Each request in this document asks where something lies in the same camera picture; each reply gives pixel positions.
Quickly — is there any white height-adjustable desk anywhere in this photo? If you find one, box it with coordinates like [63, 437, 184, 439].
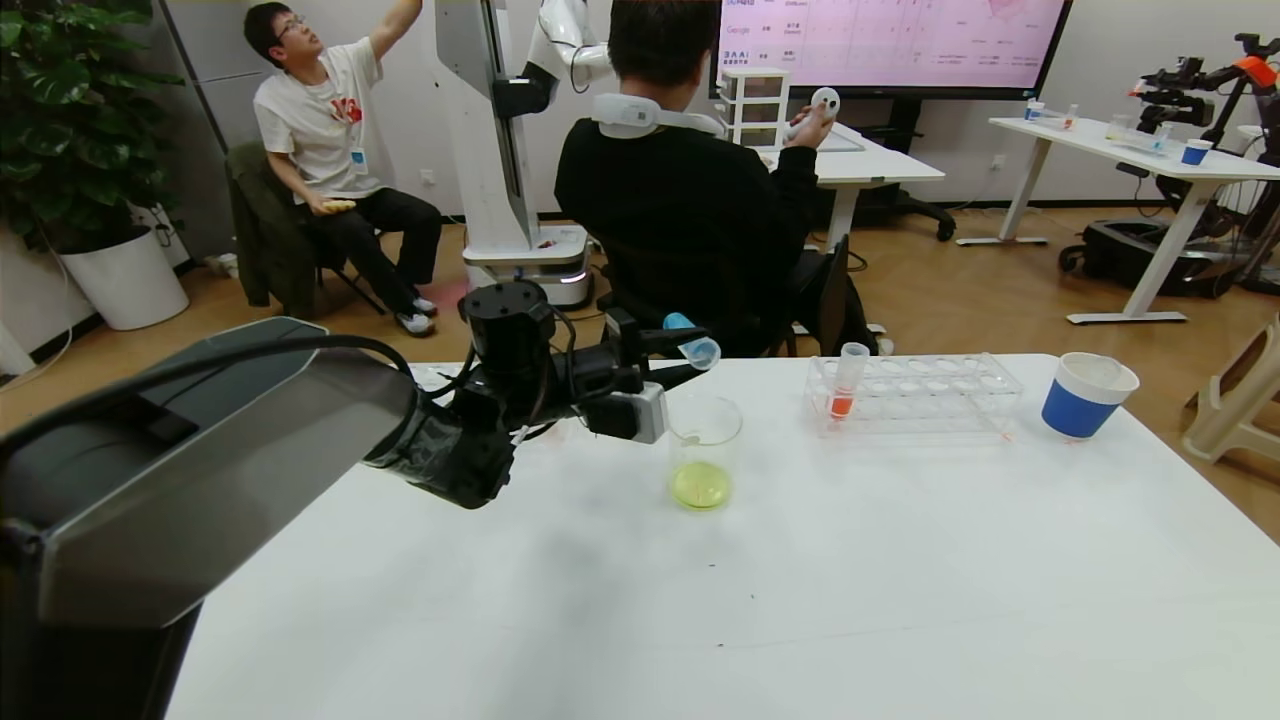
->
[955, 118, 1280, 327]

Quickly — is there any white humanoid robot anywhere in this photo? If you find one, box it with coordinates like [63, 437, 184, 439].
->
[435, 0, 616, 309]

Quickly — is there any black display stand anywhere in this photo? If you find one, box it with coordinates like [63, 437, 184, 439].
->
[800, 98, 956, 244]

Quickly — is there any blue pigment test tube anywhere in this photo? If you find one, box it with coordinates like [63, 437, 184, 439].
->
[663, 312, 721, 372]

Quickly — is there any black wheeled robot base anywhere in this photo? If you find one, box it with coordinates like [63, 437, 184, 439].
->
[1057, 222, 1251, 301]

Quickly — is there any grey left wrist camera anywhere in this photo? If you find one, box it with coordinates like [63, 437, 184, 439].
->
[585, 383, 669, 445]

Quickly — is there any orange pigment test tube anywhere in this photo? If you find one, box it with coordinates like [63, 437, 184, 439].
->
[828, 342, 872, 421]

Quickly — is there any large wall display screen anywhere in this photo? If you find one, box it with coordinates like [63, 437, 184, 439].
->
[715, 0, 1073, 101]

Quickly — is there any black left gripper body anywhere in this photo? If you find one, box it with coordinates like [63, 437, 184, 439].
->
[553, 306, 650, 402]

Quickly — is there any white handheld controller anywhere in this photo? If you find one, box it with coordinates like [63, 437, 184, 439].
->
[790, 86, 841, 141]

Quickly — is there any white neck headset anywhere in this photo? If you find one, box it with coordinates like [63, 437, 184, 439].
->
[592, 92, 729, 141]

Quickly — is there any green potted plant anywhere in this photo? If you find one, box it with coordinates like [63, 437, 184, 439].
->
[0, 0, 188, 256]

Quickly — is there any man in white t-shirt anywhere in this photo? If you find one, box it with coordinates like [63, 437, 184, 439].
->
[243, 0, 443, 338]

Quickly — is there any man in black sweater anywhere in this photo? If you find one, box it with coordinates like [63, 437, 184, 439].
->
[555, 0, 881, 359]

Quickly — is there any white drawer organizer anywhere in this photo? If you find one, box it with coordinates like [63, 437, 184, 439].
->
[720, 68, 791, 149]

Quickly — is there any glass beaker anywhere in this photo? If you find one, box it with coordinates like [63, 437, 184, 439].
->
[666, 395, 744, 511]

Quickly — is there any black office chair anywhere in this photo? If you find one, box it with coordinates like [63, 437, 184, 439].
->
[596, 235, 851, 361]

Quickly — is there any black folding chair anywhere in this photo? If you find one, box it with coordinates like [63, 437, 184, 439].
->
[283, 255, 387, 321]

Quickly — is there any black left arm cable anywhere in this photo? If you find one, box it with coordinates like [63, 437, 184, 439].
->
[0, 335, 416, 471]

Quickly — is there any dark green jacket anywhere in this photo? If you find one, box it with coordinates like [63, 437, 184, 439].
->
[226, 142, 331, 319]

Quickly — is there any blue paper cup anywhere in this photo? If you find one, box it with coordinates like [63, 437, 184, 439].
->
[1040, 352, 1140, 442]

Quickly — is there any white plant pot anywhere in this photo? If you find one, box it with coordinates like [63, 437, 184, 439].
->
[58, 225, 191, 333]

